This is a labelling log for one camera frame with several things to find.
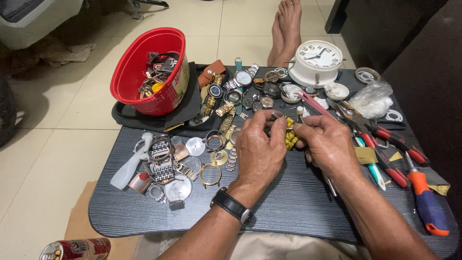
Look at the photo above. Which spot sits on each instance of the person's left hand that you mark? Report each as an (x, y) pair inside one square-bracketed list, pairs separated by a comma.
[(258, 151)]

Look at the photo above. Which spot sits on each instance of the person's right hand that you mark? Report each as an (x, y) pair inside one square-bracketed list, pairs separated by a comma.
[(330, 146)]

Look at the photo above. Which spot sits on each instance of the gold link watch band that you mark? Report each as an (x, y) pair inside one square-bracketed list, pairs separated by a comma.
[(290, 136)]

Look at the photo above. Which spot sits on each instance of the thin steel pin tool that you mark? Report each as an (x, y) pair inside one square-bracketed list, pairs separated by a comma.
[(330, 184)]

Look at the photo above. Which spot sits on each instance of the yellow sandpaper piece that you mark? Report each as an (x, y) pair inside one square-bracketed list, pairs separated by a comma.
[(366, 155)]

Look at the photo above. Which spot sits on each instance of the gold round disc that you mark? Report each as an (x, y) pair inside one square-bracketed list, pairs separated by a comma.
[(219, 157)]

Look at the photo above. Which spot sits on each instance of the small white tipped tool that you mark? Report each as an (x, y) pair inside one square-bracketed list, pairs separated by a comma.
[(300, 113)]

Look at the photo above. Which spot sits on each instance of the gold watch band piece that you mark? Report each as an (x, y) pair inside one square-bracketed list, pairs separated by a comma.
[(227, 117)]

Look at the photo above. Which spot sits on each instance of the pink tweezers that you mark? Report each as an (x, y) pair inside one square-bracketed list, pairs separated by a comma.
[(314, 103)]

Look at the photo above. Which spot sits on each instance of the cluster of small watch movements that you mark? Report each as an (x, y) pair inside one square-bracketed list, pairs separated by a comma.
[(258, 103)]

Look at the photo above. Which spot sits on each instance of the teal white toothbrush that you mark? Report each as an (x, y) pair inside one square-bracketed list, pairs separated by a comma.
[(373, 169)]

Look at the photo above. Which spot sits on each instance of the white bowl with cotton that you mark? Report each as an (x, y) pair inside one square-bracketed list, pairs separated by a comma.
[(336, 91)]

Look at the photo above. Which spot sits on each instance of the black dial watch head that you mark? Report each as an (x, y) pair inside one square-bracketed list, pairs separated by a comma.
[(233, 97)]

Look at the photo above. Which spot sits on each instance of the black leather wristwatch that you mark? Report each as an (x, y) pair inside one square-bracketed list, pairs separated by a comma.
[(231, 205)]

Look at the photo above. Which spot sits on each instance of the clear bag of cotton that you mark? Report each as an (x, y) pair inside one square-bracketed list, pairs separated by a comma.
[(371, 99)]

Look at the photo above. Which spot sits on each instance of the black square watch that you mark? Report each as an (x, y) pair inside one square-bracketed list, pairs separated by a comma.
[(271, 90)]

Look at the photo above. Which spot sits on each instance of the silver round case back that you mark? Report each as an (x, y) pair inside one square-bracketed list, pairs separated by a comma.
[(195, 146)]

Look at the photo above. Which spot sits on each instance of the white bowl with tissue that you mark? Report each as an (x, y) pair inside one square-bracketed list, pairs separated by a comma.
[(291, 94)]

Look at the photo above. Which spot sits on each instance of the gold watch blue dial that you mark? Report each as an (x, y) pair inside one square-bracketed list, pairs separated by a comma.
[(214, 91)]

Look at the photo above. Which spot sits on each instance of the silver watch white dial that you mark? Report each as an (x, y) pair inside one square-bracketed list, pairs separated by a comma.
[(242, 77)]

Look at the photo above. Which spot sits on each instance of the brown dial watch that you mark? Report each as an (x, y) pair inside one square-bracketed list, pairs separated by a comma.
[(270, 76)]

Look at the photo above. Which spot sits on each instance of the metal round lid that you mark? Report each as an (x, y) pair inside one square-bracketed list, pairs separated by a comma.
[(367, 75)]

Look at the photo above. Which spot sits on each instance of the white round alarm clock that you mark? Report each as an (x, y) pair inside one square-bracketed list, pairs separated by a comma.
[(316, 63)]

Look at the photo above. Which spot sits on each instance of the black cloth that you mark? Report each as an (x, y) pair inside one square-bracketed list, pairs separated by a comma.
[(180, 112)]

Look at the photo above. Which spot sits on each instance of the silver watch case with glass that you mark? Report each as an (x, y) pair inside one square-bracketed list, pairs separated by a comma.
[(178, 188)]

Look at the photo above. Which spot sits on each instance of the person's beige shorts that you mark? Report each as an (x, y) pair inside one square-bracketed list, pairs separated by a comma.
[(274, 247)]

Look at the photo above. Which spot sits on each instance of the silver mesh band watch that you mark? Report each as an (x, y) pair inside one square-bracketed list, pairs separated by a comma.
[(161, 160)]

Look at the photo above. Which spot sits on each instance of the grey sandpaper sheet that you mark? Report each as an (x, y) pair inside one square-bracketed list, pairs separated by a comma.
[(436, 180)]

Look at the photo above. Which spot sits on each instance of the person's feet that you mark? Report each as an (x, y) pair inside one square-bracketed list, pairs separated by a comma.
[(287, 32)]

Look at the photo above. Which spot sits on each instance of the copper square watch case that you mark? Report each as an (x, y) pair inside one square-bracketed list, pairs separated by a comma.
[(139, 183)]

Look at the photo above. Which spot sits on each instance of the heap of scrap watch parts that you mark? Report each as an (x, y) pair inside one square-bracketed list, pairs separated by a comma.
[(158, 74)]

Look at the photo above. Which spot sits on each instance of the dark wooden furniture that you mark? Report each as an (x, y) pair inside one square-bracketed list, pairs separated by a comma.
[(404, 43)]

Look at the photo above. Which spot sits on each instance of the white plastic squeeze bottle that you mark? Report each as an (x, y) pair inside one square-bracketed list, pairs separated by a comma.
[(128, 169)]

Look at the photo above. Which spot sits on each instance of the red plastic bucket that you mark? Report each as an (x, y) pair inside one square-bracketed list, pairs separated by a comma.
[(144, 72)]

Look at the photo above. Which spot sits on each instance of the brown cardboard sheet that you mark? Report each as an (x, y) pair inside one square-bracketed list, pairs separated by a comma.
[(86, 220)]

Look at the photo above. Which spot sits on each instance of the red drink can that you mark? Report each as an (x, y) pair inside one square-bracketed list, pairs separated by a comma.
[(77, 250)]

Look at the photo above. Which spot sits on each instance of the grey floor rag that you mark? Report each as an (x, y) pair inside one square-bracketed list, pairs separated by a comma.
[(65, 54)]

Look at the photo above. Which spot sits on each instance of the white appliance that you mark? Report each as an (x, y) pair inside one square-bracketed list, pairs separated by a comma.
[(32, 21)]

